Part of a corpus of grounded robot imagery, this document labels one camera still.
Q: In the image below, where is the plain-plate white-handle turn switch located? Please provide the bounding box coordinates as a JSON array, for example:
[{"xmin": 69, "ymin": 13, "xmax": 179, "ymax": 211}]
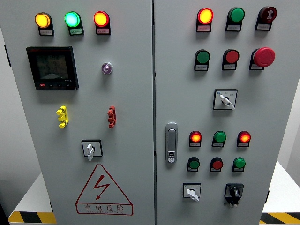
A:
[{"xmin": 81, "ymin": 139, "xmax": 103, "ymax": 162}]

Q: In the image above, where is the pale grey cabinet door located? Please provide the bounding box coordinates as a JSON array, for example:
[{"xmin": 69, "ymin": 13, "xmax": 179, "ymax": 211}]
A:
[
  {"xmin": 153, "ymin": 0, "xmax": 300, "ymax": 225},
  {"xmin": 0, "ymin": 0, "xmax": 155, "ymax": 225}
]

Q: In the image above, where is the silver door lock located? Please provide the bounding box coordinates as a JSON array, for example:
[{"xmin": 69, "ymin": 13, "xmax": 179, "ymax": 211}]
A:
[{"xmin": 165, "ymin": 122, "xmax": 179, "ymax": 164}]

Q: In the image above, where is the small red round lamp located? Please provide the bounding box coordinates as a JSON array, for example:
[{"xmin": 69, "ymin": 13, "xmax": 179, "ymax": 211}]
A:
[
  {"xmin": 237, "ymin": 130, "xmax": 252, "ymax": 143},
  {"xmin": 189, "ymin": 130, "xmax": 202, "ymax": 143}
]

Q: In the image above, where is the clear white lamp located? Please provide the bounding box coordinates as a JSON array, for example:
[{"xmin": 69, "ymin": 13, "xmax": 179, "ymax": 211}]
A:
[{"xmin": 101, "ymin": 61, "xmax": 113, "ymax": 75}]

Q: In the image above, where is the small green push button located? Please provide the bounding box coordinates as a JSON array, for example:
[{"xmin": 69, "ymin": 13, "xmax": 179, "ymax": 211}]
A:
[{"xmin": 187, "ymin": 157, "xmax": 201, "ymax": 170}]

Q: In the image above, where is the small green round lamp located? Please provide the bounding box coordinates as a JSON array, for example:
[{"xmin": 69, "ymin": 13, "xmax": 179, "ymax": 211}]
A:
[
  {"xmin": 213, "ymin": 130, "xmax": 227, "ymax": 143},
  {"xmin": 232, "ymin": 157, "xmax": 247, "ymax": 169}
]

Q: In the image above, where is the large green push button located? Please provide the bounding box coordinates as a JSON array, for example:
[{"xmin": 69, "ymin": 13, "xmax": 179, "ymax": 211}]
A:
[{"xmin": 195, "ymin": 49, "xmax": 211, "ymax": 64}]

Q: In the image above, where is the small red push button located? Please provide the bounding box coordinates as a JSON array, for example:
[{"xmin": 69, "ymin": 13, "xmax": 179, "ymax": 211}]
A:
[{"xmin": 210, "ymin": 157, "xmax": 224, "ymax": 170}]

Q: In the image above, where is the red warning triangle sign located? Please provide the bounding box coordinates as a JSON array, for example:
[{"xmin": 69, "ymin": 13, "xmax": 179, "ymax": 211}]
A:
[{"xmin": 75, "ymin": 164, "xmax": 134, "ymax": 216}]

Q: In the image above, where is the large red push button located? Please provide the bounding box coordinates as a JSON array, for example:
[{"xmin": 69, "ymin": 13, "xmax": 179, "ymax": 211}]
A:
[{"xmin": 223, "ymin": 49, "xmax": 240, "ymax": 64}]

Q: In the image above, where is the large red round lamp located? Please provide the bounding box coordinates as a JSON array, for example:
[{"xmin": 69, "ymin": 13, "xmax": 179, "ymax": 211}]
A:
[
  {"xmin": 197, "ymin": 7, "xmax": 214, "ymax": 24},
  {"xmin": 93, "ymin": 10, "xmax": 110, "ymax": 28}
]

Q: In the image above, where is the black display meter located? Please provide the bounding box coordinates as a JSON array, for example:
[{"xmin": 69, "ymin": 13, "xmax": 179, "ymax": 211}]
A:
[{"xmin": 26, "ymin": 45, "xmax": 79, "ymax": 91}]

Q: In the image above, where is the bright green round lamp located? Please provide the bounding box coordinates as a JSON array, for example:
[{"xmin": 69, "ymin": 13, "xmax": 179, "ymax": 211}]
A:
[{"xmin": 64, "ymin": 11, "xmax": 82, "ymax": 28}]

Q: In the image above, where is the large red stop button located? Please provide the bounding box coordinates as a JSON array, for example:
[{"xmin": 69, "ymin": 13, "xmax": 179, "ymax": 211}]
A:
[{"xmin": 251, "ymin": 46, "xmax": 276, "ymax": 68}]

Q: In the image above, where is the large dark green lamp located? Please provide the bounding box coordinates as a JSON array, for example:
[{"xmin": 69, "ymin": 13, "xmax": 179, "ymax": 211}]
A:
[{"xmin": 227, "ymin": 7, "xmax": 246, "ymax": 23}]

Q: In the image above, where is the yellow round lamp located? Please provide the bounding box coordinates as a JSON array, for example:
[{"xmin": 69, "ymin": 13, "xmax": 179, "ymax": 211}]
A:
[{"xmin": 34, "ymin": 12, "xmax": 53, "ymax": 29}]

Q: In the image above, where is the dark red buzzer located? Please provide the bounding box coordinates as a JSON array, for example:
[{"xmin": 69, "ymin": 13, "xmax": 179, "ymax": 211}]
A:
[{"xmin": 259, "ymin": 6, "xmax": 278, "ymax": 22}]

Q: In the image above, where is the small red handle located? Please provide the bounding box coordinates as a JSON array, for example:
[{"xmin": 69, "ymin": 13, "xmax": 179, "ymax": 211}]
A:
[{"xmin": 107, "ymin": 105, "xmax": 117, "ymax": 129}]

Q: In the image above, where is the large white-handle turn switch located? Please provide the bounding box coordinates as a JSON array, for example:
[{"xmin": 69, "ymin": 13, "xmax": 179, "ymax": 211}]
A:
[{"xmin": 212, "ymin": 89, "xmax": 238, "ymax": 111}]

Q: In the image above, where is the small yellow handle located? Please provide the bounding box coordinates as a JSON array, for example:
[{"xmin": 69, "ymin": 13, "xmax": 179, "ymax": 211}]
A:
[{"xmin": 56, "ymin": 105, "xmax": 69, "ymax": 129}]

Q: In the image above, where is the small printed white-handle turn switch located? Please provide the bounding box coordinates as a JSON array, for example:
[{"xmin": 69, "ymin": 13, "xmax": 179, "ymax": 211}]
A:
[{"xmin": 182, "ymin": 183, "xmax": 202, "ymax": 202}]

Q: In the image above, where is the black-handle turn switch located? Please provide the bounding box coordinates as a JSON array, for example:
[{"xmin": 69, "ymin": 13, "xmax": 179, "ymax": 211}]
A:
[{"xmin": 224, "ymin": 183, "xmax": 244, "ymax": 208}]

